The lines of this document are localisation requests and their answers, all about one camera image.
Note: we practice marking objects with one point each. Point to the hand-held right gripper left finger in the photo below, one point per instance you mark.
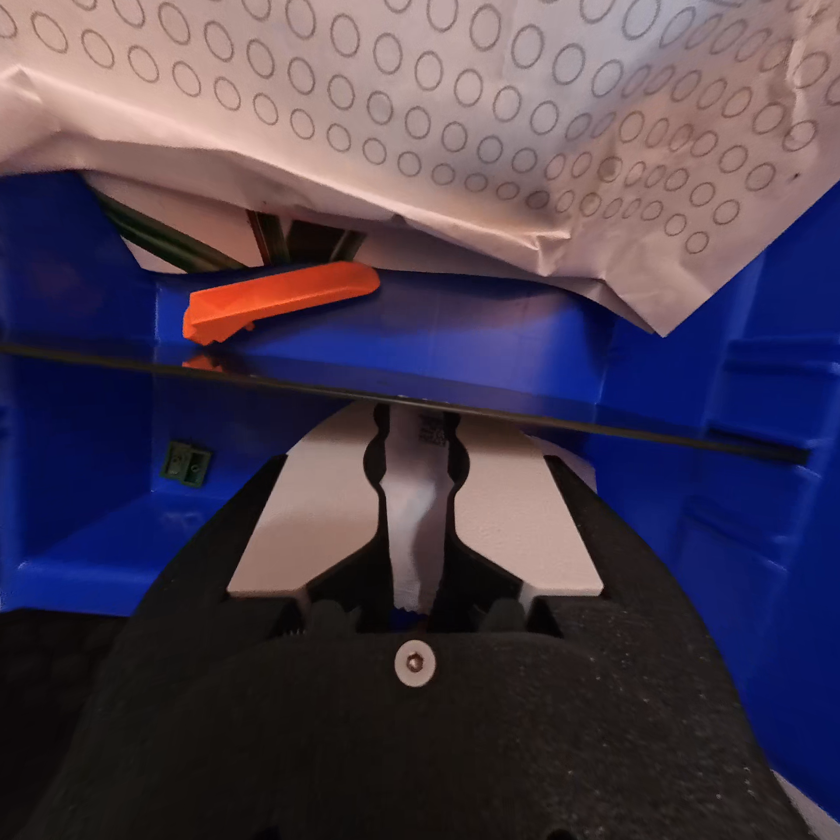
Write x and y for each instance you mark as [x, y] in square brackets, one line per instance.
[308, 518]

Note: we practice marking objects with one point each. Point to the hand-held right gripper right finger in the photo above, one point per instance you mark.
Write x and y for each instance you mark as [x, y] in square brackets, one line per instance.
[525, 518]

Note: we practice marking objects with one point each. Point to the small torn white paper bag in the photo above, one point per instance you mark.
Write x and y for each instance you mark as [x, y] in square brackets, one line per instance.
[413, 525]

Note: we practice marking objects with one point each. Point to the blue plastic bin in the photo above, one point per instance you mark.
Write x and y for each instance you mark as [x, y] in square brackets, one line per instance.
[426, 328]

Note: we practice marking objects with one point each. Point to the dark green square lego piece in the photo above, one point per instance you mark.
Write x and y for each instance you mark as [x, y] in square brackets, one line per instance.
[187, 464]

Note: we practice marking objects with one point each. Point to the orange lego brick separator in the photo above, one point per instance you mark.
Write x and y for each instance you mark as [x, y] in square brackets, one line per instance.
[275, 295]

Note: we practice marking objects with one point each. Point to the dark lego stem pieces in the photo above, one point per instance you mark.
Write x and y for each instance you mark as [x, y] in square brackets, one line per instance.
[164, 243]

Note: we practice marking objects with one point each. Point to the large white paper bag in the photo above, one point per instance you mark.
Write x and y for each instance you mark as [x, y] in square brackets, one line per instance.
[394, 98]

